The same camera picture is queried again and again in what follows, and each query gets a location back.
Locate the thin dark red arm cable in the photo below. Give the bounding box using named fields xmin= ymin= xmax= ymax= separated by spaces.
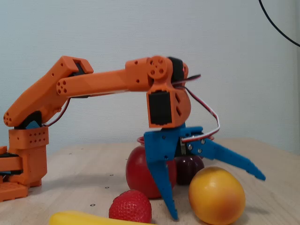
xmin=41 ymin=97 xmax=71 ymax=128

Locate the dark purple toy plum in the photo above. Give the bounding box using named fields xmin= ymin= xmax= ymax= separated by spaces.
xmin=174 ymin=156 xmax=205 ymax=186

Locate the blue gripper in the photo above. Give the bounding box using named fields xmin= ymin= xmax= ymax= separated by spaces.
xmin=143 ymin=122 xmax=267 ymax=221

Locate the red speckled bowl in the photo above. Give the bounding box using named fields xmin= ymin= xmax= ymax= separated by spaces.
xmin=137 ymin=135 xmax=215 ymax=148

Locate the red toy apple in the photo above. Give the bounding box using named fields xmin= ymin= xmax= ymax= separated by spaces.
xmin=126 ymin=146 xmax=177 ymax=199

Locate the orange yellow toy peach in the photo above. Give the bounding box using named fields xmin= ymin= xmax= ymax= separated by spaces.
xmin=188 ymin=166 xmax=246 ymax=225

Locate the thin black hanging cable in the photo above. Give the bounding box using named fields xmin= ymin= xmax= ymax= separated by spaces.
xmin=258 ymin=0 xmax=300 ymax=47

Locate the red toy strawberry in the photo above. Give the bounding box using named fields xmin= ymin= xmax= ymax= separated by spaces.
xmin=108 ymin=189 xmax=152 ymax=224

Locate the yellow toy banana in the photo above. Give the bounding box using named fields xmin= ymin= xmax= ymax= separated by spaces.
xmin=48 ymin=210 xmax=155 ymax=225

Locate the red white black servo cable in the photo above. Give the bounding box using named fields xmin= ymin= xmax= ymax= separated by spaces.
xmin=171 ymin=74 xmax=221 ymax=143

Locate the orange robot base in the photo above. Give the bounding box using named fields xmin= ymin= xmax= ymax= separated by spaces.
xmin=0 ymin=143 xmax=49 ymax=203

